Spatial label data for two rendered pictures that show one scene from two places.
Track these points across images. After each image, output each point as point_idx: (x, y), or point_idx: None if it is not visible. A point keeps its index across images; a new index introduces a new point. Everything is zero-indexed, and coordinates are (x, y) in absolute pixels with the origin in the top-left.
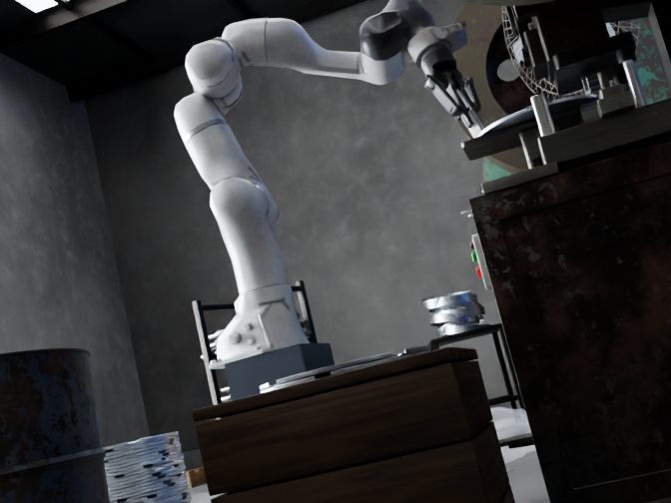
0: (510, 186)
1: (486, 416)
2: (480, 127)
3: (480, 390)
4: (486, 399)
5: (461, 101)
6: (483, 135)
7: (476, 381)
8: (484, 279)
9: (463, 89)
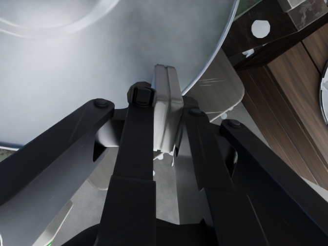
0: None
1: (285, 42)
2: (172, 73)
3: (289, 42)
4: (266, 57)
5: (195, 133)
6: (215, 39)
7: (301, 35)
8: (71, 206)
9: (123, 174)
